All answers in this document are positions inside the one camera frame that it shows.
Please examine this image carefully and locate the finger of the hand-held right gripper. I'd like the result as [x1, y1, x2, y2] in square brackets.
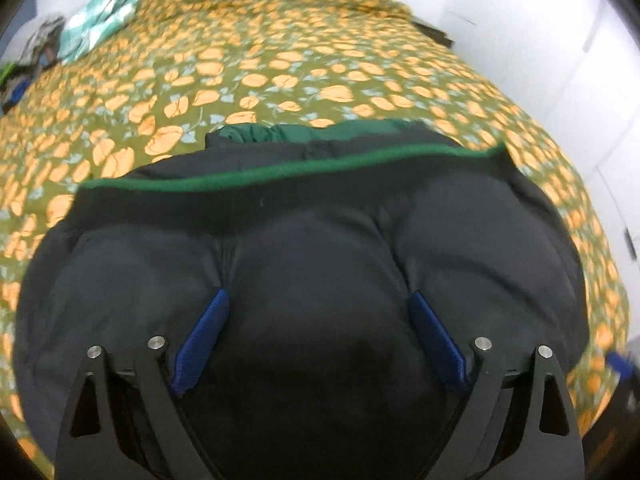
[606, 351, 637, 378]

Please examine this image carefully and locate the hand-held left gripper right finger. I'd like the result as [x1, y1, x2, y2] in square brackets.
[409, 291, 586, 480]

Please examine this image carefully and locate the floral olive orange bedspread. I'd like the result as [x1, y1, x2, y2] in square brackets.
[0, 0, 633, 480]

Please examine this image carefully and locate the black puffer jacket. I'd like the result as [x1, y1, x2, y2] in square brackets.
[12, 119, 590, 480]

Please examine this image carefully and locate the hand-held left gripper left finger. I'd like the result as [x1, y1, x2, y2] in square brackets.
[55, 290, 231, 480]

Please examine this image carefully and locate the white wardrobe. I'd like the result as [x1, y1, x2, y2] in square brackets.
[382, 0, 640, 346]

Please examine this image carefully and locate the pile of mixed clothes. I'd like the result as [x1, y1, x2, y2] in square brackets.
[0, 15, 68, 113]

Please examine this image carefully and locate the teal white checked cloth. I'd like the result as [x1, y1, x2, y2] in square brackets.
[57, 0, 142, 63]

